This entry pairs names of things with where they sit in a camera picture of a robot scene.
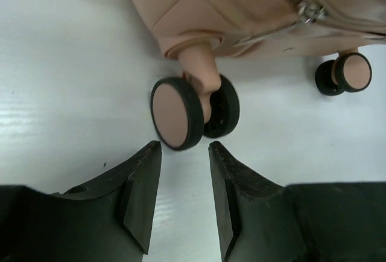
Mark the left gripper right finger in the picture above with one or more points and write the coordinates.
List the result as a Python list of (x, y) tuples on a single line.
[(259, 220)]

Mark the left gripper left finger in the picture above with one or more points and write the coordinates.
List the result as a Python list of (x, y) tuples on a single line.
[(108, 218)]

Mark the pink hard-shell suitcase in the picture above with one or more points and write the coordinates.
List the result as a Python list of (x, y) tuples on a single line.
[(203, 102)]

